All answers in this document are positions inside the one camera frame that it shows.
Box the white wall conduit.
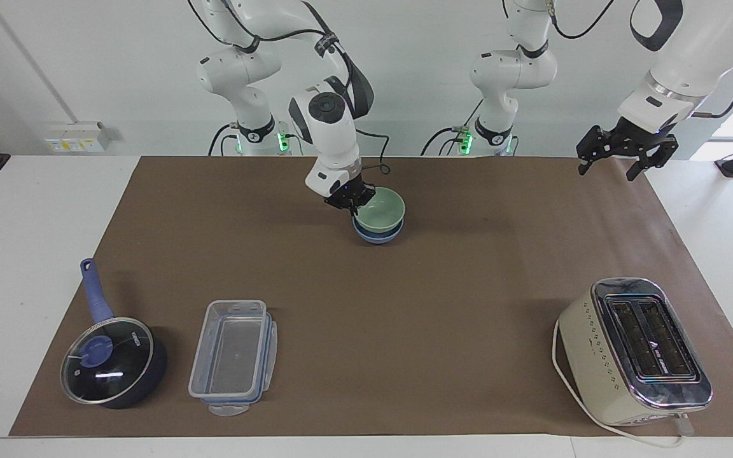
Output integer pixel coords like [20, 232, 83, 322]
[0, 0, 82, 125]

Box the white wall socket box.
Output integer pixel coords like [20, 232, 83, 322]
[43, 120, 112, 154]

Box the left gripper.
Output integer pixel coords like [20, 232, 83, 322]
[575, 118, 680, 183]

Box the clear plastic container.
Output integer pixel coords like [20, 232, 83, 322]
[190, 310, 279, 418]
[188, 300, 269, 399]

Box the glass pan lid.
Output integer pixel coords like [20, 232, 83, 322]
[61, 317, 154, 405]

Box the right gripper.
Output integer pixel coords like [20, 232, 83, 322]
[324, 180, 377, 216]

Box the cream toaster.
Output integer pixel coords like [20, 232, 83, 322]
[557, 277, 715, 427]

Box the blue bowl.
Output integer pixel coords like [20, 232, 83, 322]
[353, 217, 405, 246]

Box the dark blue saucepan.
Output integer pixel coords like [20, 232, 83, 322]
[60, 258, 169, 410]

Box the green bowl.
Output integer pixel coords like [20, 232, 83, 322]
[352, 186, 407, 234]

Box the white toaster cable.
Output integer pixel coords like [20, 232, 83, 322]
[552, 317, 696, 449]

